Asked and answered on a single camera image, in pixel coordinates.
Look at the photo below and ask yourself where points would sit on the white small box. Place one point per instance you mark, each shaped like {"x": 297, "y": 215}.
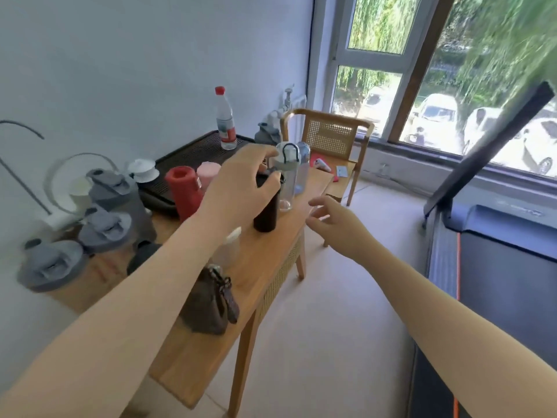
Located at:
{"x": 58, "y": 221}

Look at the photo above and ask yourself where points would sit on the white wall tap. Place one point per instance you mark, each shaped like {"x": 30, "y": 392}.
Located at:
{"x": 287, "y": 97}

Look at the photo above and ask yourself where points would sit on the wooden side table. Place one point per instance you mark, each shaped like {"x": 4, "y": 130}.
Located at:
{"x": 269, "y": 261}

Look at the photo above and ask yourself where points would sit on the white lidded tea cup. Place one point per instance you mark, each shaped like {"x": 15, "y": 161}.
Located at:
{"x": 142, "y": 169}

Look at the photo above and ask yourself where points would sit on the black tea tray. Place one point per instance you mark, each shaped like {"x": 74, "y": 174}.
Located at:
{"x": 191, "y": 154}

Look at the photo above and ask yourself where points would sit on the tall grey shaker bottle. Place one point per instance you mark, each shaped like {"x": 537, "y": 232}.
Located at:
{"x": 117, "y": 200}

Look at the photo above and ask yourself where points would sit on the clear blue-tinted bottle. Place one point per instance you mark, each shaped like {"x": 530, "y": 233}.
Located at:
{"x": 303, "y": 169}

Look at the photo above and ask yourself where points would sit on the grey curved rod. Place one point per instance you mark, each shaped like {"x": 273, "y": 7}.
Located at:
{"x": 21, "y": 174}

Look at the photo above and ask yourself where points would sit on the red tumbler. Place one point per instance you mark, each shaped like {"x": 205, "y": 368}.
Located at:
{"x": 182, "y": 191}

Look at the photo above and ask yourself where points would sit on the cream cup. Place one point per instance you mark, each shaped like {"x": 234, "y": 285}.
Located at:
{"x": 81, "y": 193}

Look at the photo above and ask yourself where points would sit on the light blue card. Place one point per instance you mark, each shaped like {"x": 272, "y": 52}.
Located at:
{"x": 342, "y": 171}

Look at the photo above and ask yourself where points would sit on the treadmill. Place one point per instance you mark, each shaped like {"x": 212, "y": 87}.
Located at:
{"x": 496, "y": 274}

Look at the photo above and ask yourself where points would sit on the person's right forearm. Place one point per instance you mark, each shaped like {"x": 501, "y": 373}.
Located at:
{"x": 448, "y": 335}

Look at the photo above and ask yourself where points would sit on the pink tumbler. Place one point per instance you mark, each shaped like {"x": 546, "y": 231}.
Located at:
{"x": 208, "y": 174}

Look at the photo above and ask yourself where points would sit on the red-capped plastic water bottle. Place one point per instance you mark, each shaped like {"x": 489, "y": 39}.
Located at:
{"x": 226, "y": 121}

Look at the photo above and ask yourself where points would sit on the grey flip-lid bottle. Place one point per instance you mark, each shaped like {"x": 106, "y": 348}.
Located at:
{"x": 104, "y": 230}
{"x": 50, "y": 265}

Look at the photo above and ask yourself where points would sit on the window with white frame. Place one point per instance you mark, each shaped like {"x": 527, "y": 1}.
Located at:
{"x": 404, "y": 56}

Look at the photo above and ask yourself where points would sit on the brown leather pouch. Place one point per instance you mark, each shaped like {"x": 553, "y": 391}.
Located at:
{"x": 209, "y": 304}

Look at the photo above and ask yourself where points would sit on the person's right hand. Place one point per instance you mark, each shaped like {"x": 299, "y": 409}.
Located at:
{"x": 343, "y": 228}

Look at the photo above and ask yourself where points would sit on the beige parked car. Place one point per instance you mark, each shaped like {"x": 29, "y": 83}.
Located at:
{"x": 376, "y": 108}

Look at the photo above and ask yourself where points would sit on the white parked car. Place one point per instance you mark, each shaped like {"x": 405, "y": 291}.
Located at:
{"x": 539, "y": 145}
{"x": 481, "y": 126}
{"x": 435, "y": 121}

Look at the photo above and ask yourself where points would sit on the person's right fingers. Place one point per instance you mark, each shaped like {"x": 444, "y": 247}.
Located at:
{"x": 316, "y": 213}

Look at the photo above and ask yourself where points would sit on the person's left thumb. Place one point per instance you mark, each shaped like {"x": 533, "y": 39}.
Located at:
{"x": 270, "y": 187}

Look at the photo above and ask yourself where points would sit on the person's left hand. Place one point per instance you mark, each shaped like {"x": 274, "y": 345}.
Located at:
{"x": 237, "y": 187}

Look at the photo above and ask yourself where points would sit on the black tumbler bottle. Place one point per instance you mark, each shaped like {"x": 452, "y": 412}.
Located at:
{"x": 266, "y": 217}

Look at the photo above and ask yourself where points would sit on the dark round-top bottle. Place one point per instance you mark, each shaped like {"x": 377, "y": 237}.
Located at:
{"x": 141, "y": 256}

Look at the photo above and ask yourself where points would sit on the person's left forearm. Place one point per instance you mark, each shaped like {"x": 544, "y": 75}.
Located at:
{"x": 122, "y": 317}

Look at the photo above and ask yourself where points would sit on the wooden rattan chair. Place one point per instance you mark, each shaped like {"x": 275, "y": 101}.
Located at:
{"x": 330, "y": 137}

